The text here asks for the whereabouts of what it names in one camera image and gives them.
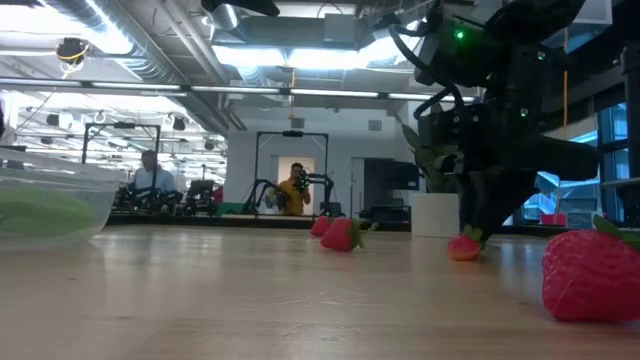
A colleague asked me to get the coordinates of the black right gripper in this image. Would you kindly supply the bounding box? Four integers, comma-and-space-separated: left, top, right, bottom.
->
417, 94, 599, 241

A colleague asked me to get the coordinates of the pale pink plastic strawberry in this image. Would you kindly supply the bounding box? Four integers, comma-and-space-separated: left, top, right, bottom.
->
446, 224, 485, 262

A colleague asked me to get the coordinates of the red plastic strawberry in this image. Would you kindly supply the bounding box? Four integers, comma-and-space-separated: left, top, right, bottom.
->
319, 217, 380, 253
310, 215, 335, 238
541, 214, 640, 324

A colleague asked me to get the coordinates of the green toy vegetable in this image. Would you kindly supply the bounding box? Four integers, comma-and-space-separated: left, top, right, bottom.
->
0, 185, 99, 239

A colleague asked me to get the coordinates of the clear plastic tupperware container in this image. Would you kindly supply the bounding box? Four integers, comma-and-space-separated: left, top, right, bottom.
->
0, 147, 126, 251

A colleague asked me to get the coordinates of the snake plant in white pot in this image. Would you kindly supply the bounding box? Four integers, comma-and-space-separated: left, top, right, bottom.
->
399, 122, 461, 239

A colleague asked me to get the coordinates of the black cabinet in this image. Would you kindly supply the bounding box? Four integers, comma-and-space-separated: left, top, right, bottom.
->
363, 158, 421, 221

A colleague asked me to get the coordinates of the long LED light bar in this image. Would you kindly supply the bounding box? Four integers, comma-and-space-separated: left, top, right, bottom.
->
0, 77, 476, 104

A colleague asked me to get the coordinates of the person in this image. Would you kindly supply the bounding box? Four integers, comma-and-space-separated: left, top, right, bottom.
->
272, 162, 312, 217
128, 149, 177, 206

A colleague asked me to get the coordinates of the black ceiling dome fixture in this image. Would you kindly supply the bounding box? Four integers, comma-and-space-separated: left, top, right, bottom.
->
55, 37, 91, 65

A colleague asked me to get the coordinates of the yellow hanging cord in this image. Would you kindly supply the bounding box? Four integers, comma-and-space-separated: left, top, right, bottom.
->
562, 27, 570, 131

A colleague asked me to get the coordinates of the black rig post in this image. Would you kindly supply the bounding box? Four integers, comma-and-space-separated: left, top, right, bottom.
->
622, 42, 640, 229

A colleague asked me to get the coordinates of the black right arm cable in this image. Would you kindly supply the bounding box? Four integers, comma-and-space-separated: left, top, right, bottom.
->
388, 23, 466, 121

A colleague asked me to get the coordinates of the black background rig frame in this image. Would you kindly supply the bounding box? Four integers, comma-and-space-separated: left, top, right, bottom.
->
254, 130, 330, 216
81, 122, 162, 201

